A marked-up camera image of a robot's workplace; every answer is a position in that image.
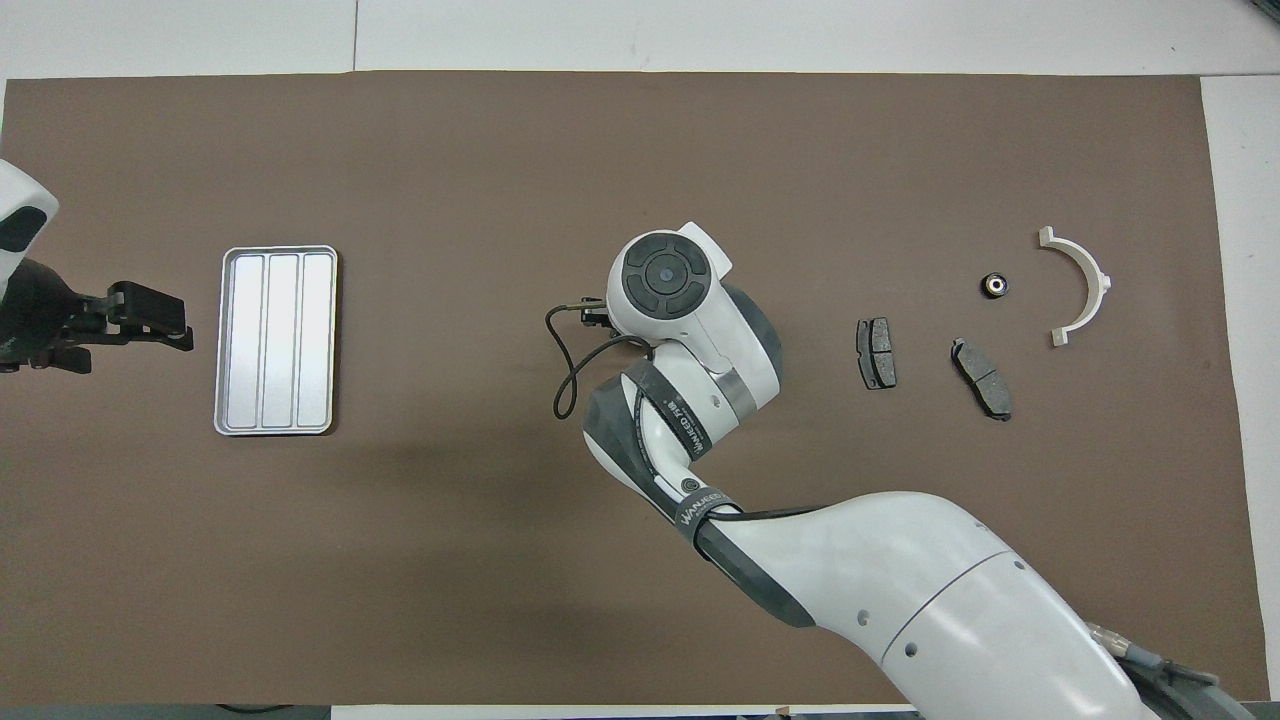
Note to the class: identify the silver metal tray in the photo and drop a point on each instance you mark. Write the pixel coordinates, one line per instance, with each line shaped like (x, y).
(280, 340)

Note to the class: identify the white curved plastic bracket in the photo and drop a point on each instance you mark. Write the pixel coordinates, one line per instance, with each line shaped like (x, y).
(1095, 275)

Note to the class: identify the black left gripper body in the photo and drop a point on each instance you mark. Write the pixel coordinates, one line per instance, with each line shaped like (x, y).
(45, 315)

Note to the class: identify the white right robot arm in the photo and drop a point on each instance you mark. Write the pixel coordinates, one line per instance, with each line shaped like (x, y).
(900, 580)

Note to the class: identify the brown table mat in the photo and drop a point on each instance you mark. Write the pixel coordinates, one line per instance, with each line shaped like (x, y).
(500, 150)

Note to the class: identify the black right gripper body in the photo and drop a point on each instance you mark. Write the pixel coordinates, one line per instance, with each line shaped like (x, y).
(598, 313)

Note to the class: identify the short dark grey brake pad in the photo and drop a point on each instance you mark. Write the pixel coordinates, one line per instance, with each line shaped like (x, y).
(877, 353)

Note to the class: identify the long dark grey brake pad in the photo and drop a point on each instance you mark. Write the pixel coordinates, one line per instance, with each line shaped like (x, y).
(982, 378)

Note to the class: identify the large black bearing gear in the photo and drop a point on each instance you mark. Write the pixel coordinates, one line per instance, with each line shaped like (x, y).
(993, 285)

